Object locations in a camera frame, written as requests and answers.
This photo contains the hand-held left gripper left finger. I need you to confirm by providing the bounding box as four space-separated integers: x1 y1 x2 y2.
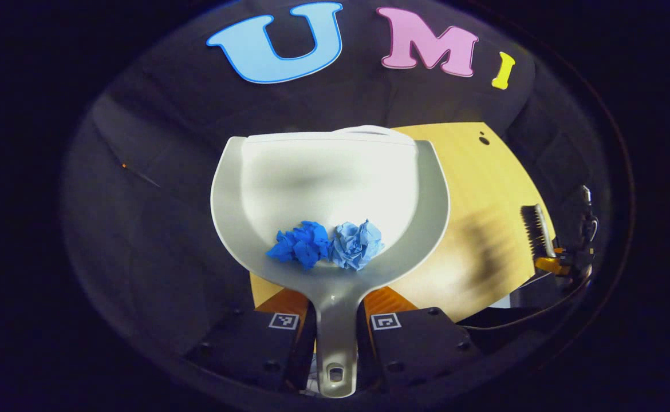
186 288 317 393

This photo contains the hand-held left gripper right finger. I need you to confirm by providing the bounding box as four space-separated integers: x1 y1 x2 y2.
358 286 483 393

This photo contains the dark blue paper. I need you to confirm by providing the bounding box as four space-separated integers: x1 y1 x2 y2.
265 220 332 270

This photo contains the small grey broom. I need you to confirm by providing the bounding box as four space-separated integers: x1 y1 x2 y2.
519 204 557 261

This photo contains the light blue paper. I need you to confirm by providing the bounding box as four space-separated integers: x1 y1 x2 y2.
328 219 386 272

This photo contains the wooden desktop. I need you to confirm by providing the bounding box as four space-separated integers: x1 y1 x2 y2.
249 122 557 327

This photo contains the grey dustpan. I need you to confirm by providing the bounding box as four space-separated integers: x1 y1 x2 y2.
210 132 451 398

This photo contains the black cable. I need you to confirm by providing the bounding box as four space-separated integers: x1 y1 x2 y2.
458 269 596 332

